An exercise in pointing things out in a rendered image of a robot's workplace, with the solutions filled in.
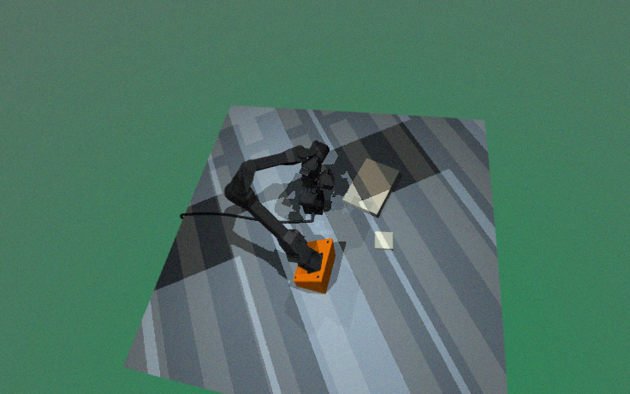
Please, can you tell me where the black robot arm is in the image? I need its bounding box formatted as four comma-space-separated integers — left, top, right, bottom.
224, 140, 335, 274

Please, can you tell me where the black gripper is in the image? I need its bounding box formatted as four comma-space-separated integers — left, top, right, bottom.
299, 164, 322, 207

